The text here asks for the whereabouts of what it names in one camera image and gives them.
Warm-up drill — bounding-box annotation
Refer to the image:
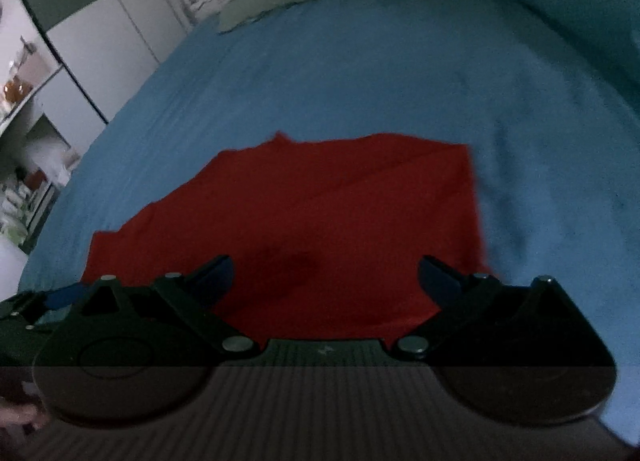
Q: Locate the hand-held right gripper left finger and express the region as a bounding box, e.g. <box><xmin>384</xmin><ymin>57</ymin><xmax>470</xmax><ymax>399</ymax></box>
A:
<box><xmin>75</xmin><ymin>254</ymin><xmax>261</xmax><ymax>360</ymax></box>

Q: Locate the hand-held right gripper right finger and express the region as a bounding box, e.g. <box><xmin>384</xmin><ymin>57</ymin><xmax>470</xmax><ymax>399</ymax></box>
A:
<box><xmin>393</xmin><ymin>255</ymin><xmax>577</xmax><ymax>363</ymax></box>

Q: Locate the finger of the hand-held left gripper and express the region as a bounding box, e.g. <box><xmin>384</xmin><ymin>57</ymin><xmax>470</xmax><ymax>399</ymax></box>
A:
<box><xmin>0</xmin><ymin>285</ymin><xmax>85</xmax><ymax>329</ymax></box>

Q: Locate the red cloth garment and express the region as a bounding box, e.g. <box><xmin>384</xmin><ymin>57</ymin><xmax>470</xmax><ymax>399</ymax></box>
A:
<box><xmin>80</xmin><ymin>131</ymin><xmax>496</xmax><ymax>342</ymax></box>

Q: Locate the person's left hand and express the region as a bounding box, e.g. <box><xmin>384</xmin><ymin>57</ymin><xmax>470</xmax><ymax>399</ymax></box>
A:
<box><xmin>0</xmin><ymin>402</ymin><xmax>50</xmax><ymax>434</ymax></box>

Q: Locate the white shelf unit with clutter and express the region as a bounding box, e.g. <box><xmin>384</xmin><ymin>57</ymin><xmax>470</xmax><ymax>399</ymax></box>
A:
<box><xmin>0</xmin><ymin>35</ymin><xmax>84</xmax><ymax>256</ymax></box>

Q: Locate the white wardrobe with green band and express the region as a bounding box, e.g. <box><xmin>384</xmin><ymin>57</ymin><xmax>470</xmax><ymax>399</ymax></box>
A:
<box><xmin>0</xmin><ymin>0</ymin><xmax>192</xmax><ymax>124</ymax></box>

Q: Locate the teal blanket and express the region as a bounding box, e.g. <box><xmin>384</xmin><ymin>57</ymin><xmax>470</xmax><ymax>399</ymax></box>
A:
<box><xmin>376</xmin><ymin>0</ymin><xmax>640</xmax><ymax>118</ymax></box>

